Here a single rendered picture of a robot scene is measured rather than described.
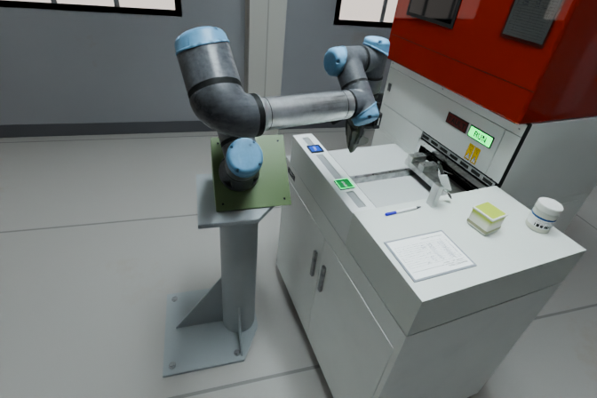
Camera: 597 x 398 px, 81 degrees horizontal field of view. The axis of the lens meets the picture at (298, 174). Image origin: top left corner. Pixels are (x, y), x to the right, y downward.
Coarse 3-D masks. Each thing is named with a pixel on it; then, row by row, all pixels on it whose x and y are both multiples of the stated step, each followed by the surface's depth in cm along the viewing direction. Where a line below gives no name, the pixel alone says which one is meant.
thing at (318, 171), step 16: (304, 144) 147; (320, 144) 148; (304, 160) 144; (320, 160) 137; (304, 176) 146; (320, 176) 131; (336, 176) 129; (320, 192) 133; (336, 192) 120; (352, 192) 122; (336, 208) 122; (352, 208) 113; (368, 208) 114; (336, 224) 123
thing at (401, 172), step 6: (408, 168) 160; (366, 174) 152; (372, 174) 153; (378, 174) 153; (384, 174) 154; (390, 174) 156; (396, 174) 157; (402, 174) 159; (408, 174) 160; (414, 174) 162; (354, 180) 150; (360, 180) 151; (366, 180) 152; (372, 180) 154
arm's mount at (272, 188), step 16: (272, 144) 137; (272, 160) 136; (272, 176) 134; (224, 192) 128; (240, 192) 130; (256, 192) 131; (272, 192) 133; (288, 192) 135; (224, 208) 127; (240, 208) 129
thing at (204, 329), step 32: (224, 224) 123; (256, 224) 142; (224, 256) 148; (256, 256) 154; (224, 288) 160; (192, 320) 173; (224, 320) 174; (256, 320) 181; (192, 352) 164; (224, 352) 165
